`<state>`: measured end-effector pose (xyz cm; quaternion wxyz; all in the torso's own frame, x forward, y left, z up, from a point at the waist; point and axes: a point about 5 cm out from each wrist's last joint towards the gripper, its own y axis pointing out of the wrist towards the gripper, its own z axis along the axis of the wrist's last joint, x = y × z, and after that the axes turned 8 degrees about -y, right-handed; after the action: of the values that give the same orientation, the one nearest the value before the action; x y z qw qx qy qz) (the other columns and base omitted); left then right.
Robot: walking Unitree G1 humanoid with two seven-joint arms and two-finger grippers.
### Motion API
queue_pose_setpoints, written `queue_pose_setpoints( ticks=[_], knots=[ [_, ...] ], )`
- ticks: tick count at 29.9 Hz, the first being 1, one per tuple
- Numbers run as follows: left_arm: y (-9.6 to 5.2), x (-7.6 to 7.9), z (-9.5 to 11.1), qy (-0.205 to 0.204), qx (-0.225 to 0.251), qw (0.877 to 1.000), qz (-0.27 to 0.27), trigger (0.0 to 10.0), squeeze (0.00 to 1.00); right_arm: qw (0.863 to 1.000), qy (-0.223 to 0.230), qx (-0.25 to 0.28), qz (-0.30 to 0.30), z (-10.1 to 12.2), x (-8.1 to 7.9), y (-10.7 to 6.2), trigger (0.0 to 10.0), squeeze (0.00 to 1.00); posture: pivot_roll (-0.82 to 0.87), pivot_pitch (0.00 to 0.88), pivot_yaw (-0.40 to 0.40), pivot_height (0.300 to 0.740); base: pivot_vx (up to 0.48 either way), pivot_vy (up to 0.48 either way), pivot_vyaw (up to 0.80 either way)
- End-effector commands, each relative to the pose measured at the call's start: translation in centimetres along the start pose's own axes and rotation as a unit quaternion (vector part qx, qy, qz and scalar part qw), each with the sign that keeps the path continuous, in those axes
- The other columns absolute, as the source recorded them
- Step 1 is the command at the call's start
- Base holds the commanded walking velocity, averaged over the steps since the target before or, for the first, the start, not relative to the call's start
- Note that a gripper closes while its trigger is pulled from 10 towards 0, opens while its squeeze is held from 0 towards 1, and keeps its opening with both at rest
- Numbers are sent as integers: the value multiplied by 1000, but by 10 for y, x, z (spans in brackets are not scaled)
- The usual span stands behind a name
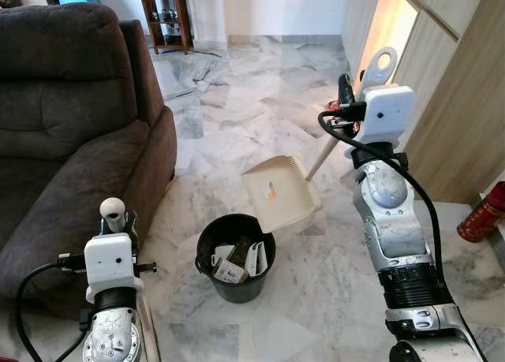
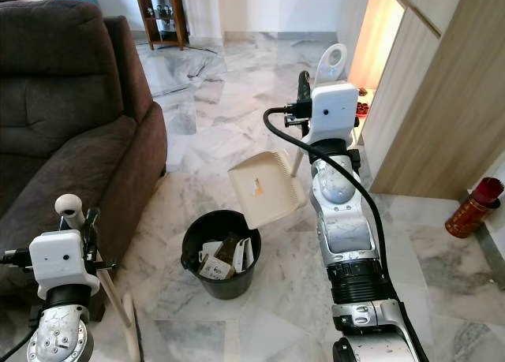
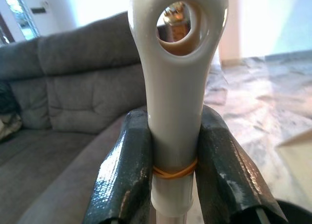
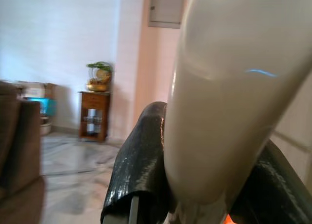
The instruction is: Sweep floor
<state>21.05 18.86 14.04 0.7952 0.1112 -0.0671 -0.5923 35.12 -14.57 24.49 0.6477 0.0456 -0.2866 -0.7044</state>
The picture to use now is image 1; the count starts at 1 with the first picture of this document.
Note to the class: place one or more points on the light wood cabinet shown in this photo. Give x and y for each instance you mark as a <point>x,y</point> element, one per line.
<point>458,102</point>

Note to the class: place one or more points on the brown cardboard with label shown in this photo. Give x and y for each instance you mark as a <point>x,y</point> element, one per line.
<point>239,253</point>

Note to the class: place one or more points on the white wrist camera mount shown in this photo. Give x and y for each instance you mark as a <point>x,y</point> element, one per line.
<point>388,117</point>
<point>110,263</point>

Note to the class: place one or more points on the dark brown fabric sofa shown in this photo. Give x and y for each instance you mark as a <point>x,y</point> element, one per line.
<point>71,141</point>

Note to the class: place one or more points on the small labelled cardboard box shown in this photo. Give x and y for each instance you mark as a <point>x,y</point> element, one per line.
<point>227,272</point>

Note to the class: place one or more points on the black plastic waste bin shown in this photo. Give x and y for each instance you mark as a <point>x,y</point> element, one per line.
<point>237,291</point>

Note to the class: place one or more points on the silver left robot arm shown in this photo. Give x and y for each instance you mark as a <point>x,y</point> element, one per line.
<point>114,334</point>

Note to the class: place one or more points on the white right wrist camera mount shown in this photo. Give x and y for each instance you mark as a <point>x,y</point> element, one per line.
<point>388,117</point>

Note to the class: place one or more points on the red cylindrical canister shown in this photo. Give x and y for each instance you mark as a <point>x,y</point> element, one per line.
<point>480,216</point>

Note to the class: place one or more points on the dark wooden shelf stand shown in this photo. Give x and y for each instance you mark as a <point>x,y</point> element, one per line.
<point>164,19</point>

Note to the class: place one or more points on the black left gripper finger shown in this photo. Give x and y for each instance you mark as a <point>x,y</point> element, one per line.
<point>130,228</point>

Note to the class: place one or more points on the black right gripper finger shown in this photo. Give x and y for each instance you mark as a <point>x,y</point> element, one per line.
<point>346,87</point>

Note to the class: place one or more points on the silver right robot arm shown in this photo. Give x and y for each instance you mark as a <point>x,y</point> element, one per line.
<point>394,236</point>

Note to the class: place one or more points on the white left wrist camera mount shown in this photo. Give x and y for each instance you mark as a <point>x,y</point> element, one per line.
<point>110,263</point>

